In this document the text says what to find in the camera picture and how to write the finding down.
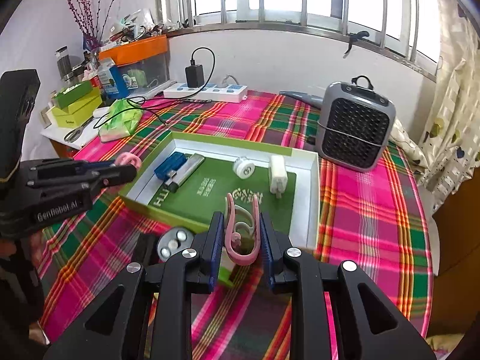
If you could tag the yellow-green box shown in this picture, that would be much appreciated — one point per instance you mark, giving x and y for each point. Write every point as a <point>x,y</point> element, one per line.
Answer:
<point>74,105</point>

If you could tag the scissors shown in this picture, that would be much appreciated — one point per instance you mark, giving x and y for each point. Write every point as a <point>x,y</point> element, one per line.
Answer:
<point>76,132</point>

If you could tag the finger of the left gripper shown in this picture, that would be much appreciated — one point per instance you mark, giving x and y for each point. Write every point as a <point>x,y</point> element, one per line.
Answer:
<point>82,167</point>
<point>61,179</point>

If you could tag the silver rectangular lighter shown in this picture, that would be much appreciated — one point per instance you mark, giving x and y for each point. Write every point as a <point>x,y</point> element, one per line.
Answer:
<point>177,177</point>

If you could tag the floral curtain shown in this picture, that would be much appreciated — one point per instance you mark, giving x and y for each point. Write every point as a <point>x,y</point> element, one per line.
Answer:
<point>449,152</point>

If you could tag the purple flower branches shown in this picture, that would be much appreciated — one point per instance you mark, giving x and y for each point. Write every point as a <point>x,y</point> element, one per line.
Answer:
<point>89,21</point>

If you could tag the black rectangular device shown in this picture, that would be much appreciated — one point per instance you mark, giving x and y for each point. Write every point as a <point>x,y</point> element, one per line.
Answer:
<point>144,252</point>

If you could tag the plaid tablecloth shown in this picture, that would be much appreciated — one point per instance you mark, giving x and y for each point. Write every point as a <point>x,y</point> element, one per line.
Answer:
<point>375,219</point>

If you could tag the black round button device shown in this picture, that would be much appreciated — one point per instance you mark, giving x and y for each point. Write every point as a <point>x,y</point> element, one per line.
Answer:
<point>175,240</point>

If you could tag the glass jar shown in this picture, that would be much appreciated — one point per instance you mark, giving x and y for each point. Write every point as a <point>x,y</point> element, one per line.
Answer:
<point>63,63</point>

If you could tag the person hand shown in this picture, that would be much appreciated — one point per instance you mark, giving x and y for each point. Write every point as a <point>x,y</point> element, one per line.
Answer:
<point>36,246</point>

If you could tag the grey flat object behind heater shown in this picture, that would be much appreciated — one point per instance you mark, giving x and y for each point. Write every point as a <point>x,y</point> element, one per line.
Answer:
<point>309,99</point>

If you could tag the blue small box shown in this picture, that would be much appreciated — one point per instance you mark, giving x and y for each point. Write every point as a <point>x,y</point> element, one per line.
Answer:
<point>171,164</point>

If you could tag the white round cap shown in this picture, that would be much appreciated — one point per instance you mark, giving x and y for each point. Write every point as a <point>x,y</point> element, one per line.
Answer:
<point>243,167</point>

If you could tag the orange lid storage bin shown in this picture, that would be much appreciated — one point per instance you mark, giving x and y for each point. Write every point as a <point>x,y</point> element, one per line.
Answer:
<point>142,63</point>

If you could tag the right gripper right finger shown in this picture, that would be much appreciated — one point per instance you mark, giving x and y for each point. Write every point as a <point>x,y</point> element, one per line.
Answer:
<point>335,309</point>

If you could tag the white power strip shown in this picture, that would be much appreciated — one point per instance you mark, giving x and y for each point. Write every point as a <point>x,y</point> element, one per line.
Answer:
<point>231,93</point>

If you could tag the wooden cabinet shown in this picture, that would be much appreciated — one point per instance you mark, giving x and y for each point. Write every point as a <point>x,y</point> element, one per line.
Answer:
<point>456,287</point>

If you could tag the green and white tray box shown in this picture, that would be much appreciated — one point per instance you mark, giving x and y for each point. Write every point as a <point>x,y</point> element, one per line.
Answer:
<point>296,213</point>

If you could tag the green tissue pack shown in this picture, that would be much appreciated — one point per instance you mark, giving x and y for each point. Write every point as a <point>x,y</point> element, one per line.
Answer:
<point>121,121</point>

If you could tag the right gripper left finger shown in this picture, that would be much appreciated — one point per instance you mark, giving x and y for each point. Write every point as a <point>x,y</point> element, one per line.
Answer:
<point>114,324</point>

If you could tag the grey portable heater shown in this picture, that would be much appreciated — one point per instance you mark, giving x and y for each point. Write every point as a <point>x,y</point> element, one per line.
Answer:
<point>355,124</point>

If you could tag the pink clip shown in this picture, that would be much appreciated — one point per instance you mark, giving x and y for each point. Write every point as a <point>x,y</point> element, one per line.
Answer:
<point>127,158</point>
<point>242,231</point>

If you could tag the blue and white carton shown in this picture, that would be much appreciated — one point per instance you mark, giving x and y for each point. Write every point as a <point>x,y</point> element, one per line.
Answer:
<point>111,79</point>

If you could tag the white usb charger plug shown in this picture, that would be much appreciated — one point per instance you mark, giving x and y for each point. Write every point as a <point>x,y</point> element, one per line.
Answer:
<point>277,175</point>

